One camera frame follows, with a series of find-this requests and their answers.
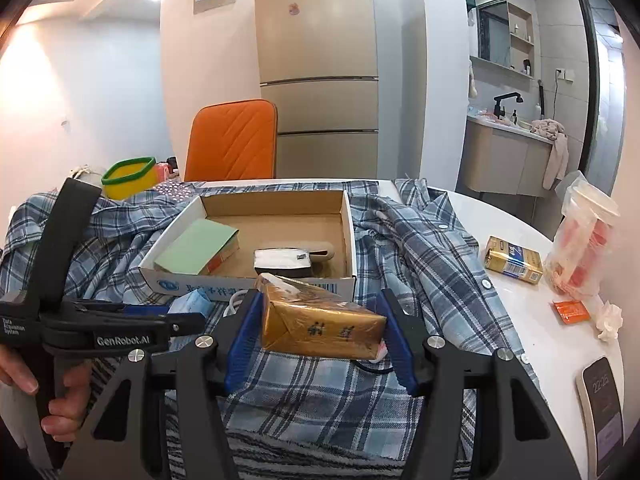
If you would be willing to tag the orange chair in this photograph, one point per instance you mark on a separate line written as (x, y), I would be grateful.
(232, 140)

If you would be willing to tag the beige sink vanity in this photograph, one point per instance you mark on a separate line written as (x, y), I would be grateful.
(500, 160)

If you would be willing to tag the smartphone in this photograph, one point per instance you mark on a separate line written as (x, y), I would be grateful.
(602, 410)

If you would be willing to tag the pink towel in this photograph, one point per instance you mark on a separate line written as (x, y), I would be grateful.
(552, 145)

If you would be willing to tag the black tissue pack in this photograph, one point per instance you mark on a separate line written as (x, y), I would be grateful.
(280, 262)

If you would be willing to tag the green tissue packet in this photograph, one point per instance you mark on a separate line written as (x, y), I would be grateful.
(195, 245)

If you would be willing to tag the grey striped cloth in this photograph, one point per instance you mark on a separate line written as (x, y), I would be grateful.
(310, 460)

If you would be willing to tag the cardboard box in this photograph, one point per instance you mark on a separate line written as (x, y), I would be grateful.
(280, 220)

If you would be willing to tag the bathroom mirror cabinet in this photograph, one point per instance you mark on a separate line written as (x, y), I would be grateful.
(500, 30)

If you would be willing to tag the sequined cloth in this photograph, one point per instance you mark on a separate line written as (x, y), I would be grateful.
(175, 190)

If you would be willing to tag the black door frame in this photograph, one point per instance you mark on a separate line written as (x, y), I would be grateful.
(592, 85)

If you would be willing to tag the beige refrigerator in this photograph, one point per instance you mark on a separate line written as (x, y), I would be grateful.
(315, 60)

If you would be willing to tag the yellow bin with green rim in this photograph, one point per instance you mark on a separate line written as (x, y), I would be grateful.
(127, 180)

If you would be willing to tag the blue plaid shirt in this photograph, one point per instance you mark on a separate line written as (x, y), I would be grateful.
(425, 240)

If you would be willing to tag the beige round compact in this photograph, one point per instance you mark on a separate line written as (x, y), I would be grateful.
(322, 251)

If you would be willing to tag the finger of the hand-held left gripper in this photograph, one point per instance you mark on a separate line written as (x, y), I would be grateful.
(145, 311)
(70, 240)

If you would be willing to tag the blue face mask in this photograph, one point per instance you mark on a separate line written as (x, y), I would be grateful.
(187, 306)

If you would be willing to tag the gold cigarette pack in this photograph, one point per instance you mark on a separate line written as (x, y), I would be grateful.
(512, 260)
(320, 325)

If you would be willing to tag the black faucet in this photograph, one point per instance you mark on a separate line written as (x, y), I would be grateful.
(502, 102)

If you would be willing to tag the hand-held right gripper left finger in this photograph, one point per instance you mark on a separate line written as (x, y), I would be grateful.
(245, 340)

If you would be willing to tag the white wall socket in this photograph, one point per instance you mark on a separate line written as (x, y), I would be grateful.
(564, 74)

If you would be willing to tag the small orange packet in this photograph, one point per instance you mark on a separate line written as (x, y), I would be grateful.
(571, 310)

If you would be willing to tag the clear plastic bag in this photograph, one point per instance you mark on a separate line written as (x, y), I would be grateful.
(575, 260)

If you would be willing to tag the white crumpled cloth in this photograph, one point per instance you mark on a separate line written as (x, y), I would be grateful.
(82, 172)

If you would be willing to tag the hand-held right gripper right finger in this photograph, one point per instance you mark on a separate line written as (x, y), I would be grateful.
(395, 340)

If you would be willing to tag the person's left hand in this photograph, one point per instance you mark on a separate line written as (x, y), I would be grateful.
(72, 400)

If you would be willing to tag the crumpled white tissue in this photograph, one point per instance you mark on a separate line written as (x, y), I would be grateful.
(610, 322)

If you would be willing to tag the pink fridge magnet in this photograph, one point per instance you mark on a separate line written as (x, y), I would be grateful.
(293, 8)

